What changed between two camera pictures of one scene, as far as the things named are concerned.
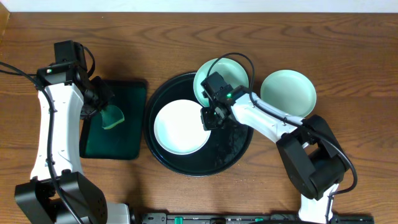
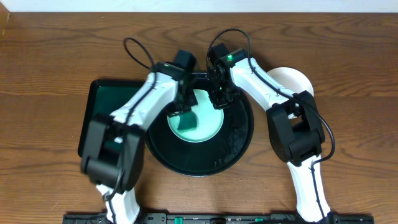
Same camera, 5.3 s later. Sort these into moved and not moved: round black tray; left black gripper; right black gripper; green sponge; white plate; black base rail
Moved: right black gripper; green sponge; left black gripper; white plate
Not moved: round black tray; black base rail
